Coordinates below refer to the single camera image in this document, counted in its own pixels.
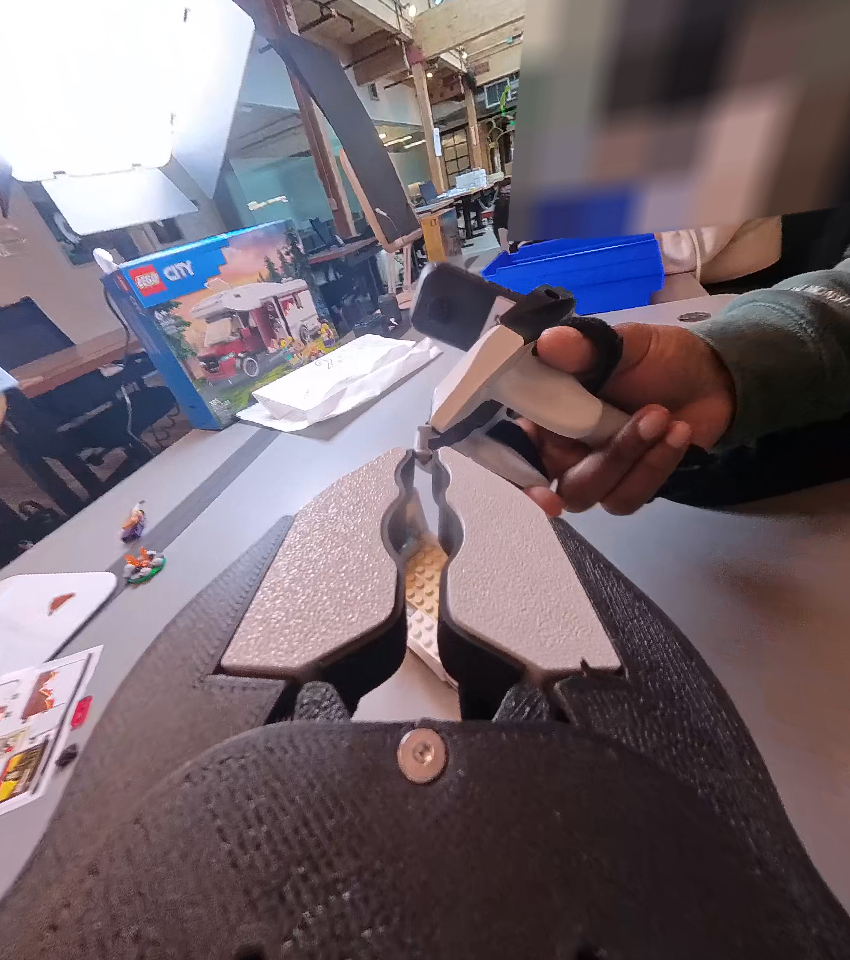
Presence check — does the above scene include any campfire brick build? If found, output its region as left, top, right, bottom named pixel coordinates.
left=122, top=547, right=167, bottom=585

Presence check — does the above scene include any black office chair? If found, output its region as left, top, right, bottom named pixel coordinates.
left=0, top=296, right=178, bottom=519

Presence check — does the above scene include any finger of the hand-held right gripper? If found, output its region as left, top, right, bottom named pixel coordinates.
left=453, top=431, right=551, bottom=490
left=416, top=326, right=527, bottom=453

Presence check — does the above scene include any black wood-rimmed panel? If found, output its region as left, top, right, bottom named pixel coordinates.
left=233, top=0, right=426, bottom=252

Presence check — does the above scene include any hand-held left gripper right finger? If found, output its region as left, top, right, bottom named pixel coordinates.
left=436, top=446, right=624, bottom=687

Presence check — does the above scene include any grey desk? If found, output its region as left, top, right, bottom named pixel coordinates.
left=0, top=255, right=850, bottom=960

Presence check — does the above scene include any white book stand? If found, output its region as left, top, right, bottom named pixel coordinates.
left=0, top=390, right=120, bottom=721

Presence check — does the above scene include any sticker sheet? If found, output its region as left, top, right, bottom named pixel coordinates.
left=0, top=645, right=105, bottom=841

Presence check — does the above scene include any white paper bag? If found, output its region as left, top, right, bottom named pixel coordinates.
left=236, top=333, right=444, bottom=432

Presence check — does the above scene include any person's right forearm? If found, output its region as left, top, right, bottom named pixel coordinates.
left=687, top=236, right=850, bottom=466

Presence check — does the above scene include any blue storage bin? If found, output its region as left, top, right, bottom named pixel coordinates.
left=481, top=232, right=667, bottom=310

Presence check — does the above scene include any long wooden table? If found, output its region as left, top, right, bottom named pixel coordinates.
left=8, top=330, right=144, bottom=399

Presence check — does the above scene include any toy brick camper van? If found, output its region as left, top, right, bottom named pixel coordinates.
left=404, top=540, right=463, bottom=687

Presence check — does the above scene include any white studio light panel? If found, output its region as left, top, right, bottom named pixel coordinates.
left=0, top=0, right=257, bottom=237

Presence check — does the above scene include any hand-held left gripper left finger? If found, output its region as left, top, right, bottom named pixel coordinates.
left=219, top=446, right=411, bottom=680

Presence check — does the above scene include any toy set box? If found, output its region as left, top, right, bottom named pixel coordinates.
left=101, top=219, right=343, bottom=432

